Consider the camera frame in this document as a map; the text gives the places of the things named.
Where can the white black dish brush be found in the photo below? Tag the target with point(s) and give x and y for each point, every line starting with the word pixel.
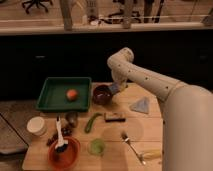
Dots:
pixel 62 144

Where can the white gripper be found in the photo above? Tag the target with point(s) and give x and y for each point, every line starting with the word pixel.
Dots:
pixel 119 80

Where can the orange bowl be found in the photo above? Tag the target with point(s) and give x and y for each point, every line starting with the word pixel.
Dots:
pixel 66 160

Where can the green plastic tray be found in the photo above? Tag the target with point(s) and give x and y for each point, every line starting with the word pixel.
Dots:
pixel 53 96

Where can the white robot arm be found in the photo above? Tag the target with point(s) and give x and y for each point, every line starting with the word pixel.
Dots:
pixel 187 112

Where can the dark metal cup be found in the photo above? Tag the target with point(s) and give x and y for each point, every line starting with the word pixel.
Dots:
pixel 72 118

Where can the orange fruit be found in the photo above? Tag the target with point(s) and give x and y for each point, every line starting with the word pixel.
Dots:
pixel 71 94

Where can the yellow banana toy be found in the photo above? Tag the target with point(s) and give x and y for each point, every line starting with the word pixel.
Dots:
pixel 152 154

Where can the office chair base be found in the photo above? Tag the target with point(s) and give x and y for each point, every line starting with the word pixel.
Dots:
pixel 29 3

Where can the small green cup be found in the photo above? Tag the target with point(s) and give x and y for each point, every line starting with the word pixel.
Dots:
pixel 96 147

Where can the metal fork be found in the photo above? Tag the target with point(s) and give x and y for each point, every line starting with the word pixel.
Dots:
pixel 127 140

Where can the blue triangular cloth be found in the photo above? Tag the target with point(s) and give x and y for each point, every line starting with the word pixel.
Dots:
pixel 141 106

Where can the purple bowl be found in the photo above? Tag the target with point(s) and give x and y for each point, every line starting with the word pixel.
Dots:
pixel 102 95

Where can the white cup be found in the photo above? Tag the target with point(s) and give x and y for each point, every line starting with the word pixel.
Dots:
pixel 37 126

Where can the green cucumber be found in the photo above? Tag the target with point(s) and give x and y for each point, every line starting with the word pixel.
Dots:
pixel 90 122

